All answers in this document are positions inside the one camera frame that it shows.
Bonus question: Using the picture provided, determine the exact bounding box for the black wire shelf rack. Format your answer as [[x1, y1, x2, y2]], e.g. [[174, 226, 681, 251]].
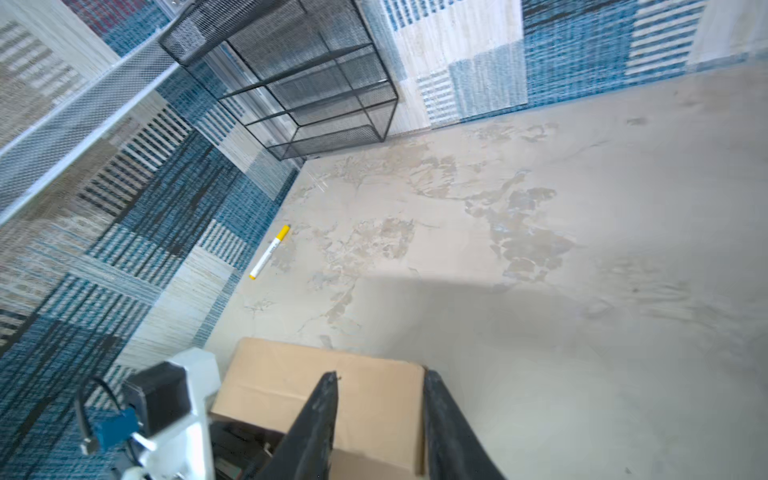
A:
[[159, 1, 399, 161]]

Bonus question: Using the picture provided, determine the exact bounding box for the brown cardboard box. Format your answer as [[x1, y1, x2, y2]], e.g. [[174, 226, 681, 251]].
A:
[[209, 337, 427, 480]]

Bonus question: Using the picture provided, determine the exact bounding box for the yellow-capped white marker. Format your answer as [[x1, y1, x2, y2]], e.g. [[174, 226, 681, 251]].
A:
[[249, 225, 291, 280]]

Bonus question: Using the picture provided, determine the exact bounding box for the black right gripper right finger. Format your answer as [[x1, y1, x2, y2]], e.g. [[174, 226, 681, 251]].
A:
[[423, 370, 504, 479]]

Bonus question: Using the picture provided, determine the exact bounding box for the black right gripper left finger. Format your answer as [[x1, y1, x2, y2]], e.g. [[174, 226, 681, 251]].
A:
[[255, 371, 339, 479]]

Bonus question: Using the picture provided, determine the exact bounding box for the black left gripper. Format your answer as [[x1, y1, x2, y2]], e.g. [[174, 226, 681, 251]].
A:
[[210, 421, 282, 479]]

